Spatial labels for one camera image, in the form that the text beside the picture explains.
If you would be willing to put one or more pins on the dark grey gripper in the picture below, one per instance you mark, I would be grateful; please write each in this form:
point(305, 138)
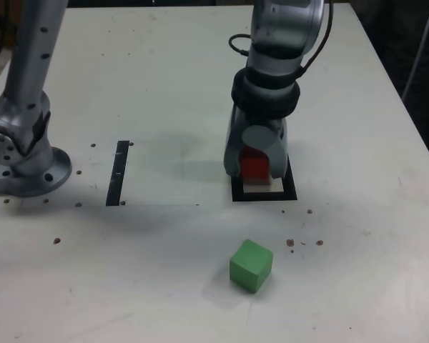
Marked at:
point(277, 125)

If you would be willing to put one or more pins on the red cube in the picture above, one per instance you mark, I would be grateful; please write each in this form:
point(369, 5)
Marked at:
point(255, 166)

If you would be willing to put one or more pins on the green cube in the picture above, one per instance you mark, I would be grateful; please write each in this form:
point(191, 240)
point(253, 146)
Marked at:
point(250, 266)

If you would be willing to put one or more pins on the black tape square outline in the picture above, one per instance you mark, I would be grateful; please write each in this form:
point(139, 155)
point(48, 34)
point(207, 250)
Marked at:
point(264, 197)

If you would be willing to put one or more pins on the black tape strip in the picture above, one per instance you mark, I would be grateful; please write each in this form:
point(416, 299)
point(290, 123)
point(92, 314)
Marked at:
point(117, 171)

